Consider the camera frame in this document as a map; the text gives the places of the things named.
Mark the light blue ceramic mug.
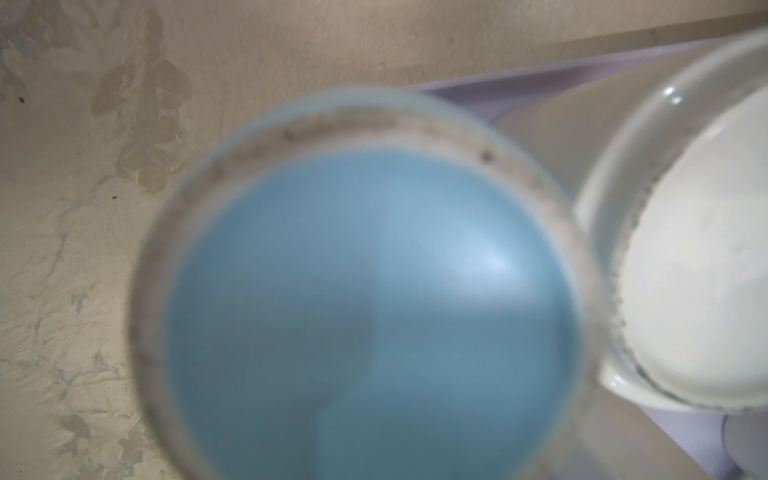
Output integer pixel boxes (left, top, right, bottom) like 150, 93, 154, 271
128, 87, 608, 479

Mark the white faceted ceramic mug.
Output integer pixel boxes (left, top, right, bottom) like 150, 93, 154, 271
497, 29, 768, 415

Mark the lavender silicone mat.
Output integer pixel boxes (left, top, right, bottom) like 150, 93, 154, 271
413, 38, 768, 480

